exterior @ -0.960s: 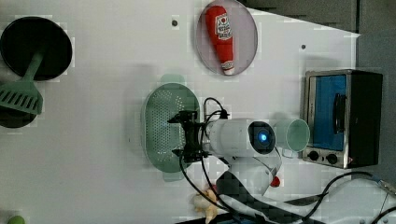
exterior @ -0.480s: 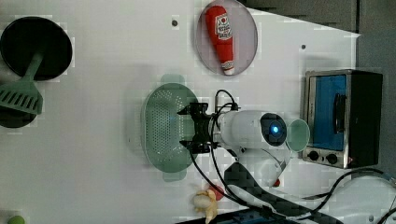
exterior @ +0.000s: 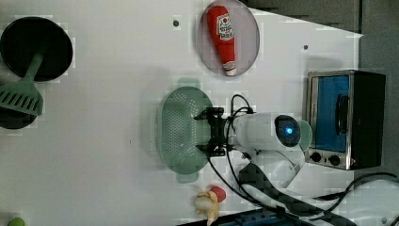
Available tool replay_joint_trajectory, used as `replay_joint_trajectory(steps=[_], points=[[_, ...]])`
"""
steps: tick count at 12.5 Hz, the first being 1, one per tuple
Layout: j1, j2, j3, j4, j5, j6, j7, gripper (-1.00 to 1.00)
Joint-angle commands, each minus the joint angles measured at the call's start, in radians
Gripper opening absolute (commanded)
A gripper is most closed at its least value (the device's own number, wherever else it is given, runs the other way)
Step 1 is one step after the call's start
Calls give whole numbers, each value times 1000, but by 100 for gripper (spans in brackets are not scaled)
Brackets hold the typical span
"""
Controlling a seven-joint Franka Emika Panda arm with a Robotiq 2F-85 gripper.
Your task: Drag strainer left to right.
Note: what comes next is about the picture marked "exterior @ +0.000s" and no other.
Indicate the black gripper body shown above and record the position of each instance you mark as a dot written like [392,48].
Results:
[219,127]

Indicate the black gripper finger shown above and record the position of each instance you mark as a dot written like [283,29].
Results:
[212,150]
[210,114]

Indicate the green plastic strainer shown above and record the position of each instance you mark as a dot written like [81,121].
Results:
[179,134]

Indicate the red plush fruit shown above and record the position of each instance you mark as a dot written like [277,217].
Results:
[220,193]

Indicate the plush peeled banana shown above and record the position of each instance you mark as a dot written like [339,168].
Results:
[206,203]

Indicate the grey round plate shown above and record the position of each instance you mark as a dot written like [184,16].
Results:
[246,32]

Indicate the red plush ketchup bottle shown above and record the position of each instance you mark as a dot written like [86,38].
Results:
[222,35]

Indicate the light green cup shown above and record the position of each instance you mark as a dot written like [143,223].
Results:
[306,135]

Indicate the silver toaster oven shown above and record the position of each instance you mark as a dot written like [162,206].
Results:
[345,110]

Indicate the green slotted spatula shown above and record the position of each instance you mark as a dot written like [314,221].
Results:
[22,95]

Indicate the black round object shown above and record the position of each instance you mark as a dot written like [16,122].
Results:
[11,119]

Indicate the black round pan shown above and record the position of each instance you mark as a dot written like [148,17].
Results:
[22,38]

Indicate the green ball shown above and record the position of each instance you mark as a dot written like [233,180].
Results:
[16,222]

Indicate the blue metal rail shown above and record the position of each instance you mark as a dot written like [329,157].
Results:
[251,218]

